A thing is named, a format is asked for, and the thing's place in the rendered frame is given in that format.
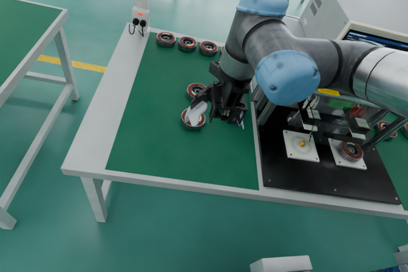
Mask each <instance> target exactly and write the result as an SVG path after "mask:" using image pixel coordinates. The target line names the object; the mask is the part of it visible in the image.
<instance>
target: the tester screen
mask: <svg viewBox="0 0 408 272"><path fill-rule="evenodd" d="M357 40H366V41H371V42H374V43H378V44H381V45H383V46H384V47H386V48H390V49H396V50H401V51H406V50H407V49H408V45H405V44H400V43H397V42H392V41H388V40H384V39H379V38H375V37H372V36H367V35H362V34H359V33H354V32H349V33H348V34H347V36H346V37H345V38H344V41H357Z"/></svg>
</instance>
